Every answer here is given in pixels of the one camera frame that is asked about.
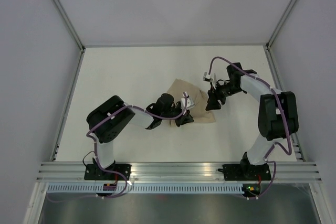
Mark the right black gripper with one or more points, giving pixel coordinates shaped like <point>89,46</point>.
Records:
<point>213,96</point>

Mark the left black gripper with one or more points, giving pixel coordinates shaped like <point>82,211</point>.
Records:
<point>185,119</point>

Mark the beige cloth napkin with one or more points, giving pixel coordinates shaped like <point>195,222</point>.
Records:
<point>199,114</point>

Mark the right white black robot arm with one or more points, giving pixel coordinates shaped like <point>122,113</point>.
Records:
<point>277,120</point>

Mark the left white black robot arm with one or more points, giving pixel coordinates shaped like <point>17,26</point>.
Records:
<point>108,120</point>

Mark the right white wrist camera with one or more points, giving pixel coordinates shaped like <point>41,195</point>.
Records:
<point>211,79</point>

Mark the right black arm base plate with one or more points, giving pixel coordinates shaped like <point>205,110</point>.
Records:
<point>235,172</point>

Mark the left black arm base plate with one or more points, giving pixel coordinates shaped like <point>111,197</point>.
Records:
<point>93,172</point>

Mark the white slotted cable duct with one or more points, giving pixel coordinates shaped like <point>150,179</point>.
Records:
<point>146,188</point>

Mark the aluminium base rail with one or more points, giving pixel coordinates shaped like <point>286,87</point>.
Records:
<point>189,172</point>

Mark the right aluminium frame post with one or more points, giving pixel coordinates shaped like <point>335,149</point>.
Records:
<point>289,8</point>

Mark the aluminium frame post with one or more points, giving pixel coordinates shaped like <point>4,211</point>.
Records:
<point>68,24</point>
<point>289,8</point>

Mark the left aluminium frame post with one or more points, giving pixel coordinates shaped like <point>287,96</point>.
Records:
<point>68,24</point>

